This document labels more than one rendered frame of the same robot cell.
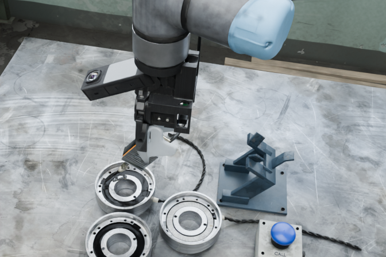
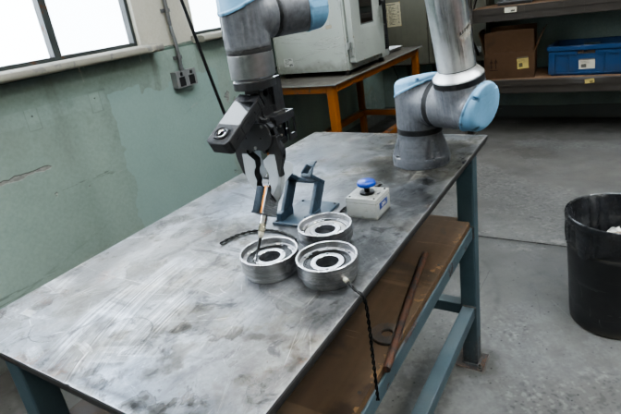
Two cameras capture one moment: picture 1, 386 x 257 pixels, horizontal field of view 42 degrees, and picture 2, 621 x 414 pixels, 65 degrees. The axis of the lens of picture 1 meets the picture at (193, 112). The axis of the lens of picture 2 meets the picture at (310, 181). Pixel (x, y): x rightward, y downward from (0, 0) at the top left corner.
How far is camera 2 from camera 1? 0.79 m
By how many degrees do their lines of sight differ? 55
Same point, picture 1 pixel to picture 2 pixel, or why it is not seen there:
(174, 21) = (275, 21)
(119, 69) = (233, 115)
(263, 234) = (359, 197)
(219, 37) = (305, 15)
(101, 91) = (240, 133)
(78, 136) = (172, 295)
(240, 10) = not seen: outside the picture
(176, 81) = (273, 93)
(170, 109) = (285, 115)
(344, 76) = not seen: hidden behind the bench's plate
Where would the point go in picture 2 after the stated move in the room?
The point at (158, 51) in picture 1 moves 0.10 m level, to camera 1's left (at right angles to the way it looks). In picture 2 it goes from (270, 58) to (233, 69)
